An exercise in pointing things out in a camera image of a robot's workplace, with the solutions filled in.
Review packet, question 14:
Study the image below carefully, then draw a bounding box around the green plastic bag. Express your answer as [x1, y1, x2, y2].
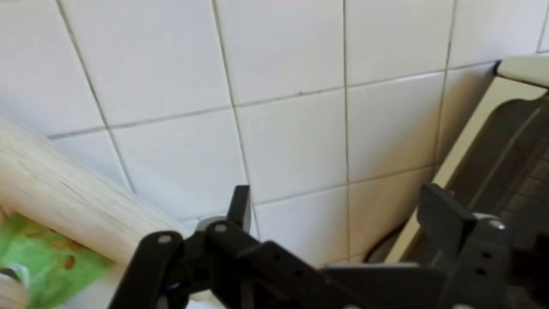
[0, 214, 113, 309]

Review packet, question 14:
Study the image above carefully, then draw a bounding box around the white toaster oven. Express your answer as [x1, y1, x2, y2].
[361, 53, 549, 271]

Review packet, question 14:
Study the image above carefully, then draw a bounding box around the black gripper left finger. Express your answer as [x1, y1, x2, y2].
[107, 185, 318, 309]

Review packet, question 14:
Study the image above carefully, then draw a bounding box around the wooden rolling pin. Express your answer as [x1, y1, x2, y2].
[0, 118, 183, 264]

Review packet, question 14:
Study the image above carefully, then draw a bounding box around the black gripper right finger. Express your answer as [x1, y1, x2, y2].
[416, 183, 511, 309]

